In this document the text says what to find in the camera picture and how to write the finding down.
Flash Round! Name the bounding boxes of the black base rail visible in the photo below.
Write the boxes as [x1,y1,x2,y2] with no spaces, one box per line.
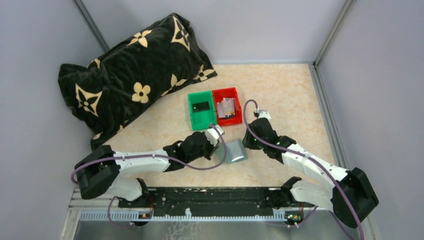
[118,187,302,217]

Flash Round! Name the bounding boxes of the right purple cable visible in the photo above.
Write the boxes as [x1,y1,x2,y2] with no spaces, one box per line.
[242,98,365,240]

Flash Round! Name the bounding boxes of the red plastic bin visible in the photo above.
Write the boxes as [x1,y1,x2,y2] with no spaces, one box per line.
[212,87,243,126]

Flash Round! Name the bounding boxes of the sage green card holder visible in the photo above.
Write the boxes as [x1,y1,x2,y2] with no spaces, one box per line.
[224,139,249,164]

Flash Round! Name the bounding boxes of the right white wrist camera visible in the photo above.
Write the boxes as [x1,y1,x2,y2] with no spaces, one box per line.
[253,110,271,120]

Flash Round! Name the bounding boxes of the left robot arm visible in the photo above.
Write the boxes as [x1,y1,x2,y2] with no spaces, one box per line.
[71,127,223,207]

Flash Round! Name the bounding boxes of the purple cable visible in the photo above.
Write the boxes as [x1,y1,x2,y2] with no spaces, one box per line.
[70,123,228,230]
[242,98,365,240]

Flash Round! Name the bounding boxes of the black floral pillow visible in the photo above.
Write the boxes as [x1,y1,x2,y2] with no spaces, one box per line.
[57,13,217,150]

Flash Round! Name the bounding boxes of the green plastic bin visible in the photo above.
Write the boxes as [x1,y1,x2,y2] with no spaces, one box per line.
[187,91,218,131]

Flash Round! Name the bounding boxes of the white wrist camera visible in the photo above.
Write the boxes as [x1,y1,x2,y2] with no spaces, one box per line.
[253,110,271,120]
[203,125,225,147]

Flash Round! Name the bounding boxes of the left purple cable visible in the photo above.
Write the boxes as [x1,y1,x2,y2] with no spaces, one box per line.
[70,123,228,230]

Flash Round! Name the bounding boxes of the stack of cards in red bin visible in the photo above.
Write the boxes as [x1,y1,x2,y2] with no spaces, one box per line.
[217,97,236,119]

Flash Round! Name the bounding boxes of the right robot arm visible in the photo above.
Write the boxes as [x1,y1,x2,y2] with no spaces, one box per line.
[242,117,379,229]

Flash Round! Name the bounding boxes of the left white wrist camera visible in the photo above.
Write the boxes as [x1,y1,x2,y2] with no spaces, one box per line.
[203,125,225,147]

